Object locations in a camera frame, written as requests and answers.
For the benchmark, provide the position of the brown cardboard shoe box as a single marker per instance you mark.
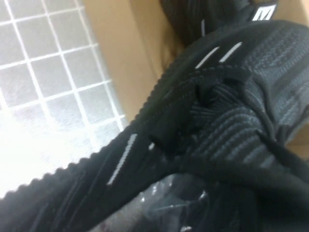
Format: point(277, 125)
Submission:
point(125, 48)

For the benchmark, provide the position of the grey white checked tablecloth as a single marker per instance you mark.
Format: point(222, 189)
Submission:
point(48, 72)

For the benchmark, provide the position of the black sneaker with white label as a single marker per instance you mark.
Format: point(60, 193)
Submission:
point(183, 14)
point(217, 120)

